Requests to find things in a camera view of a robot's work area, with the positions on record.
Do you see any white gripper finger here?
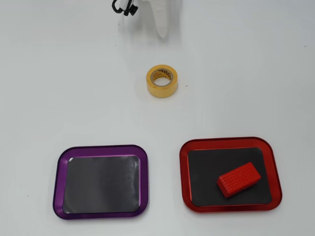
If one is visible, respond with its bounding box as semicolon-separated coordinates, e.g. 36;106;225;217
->
151;0;171;39

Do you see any red studded block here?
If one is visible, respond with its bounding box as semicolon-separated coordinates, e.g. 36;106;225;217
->
216;161;262;198

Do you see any yellow tape roll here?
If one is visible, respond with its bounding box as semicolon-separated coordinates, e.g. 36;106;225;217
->
146;64;179;99

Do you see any red metal tray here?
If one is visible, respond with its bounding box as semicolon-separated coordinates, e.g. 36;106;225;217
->
179;136;283;213

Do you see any purple metal tray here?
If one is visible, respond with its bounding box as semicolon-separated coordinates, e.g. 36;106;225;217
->
52;144;150;220

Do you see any white cable connector black clip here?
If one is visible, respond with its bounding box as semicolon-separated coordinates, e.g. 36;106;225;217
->
119;0;139;17

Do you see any black cable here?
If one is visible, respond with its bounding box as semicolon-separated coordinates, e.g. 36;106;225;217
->
112;0;126;13

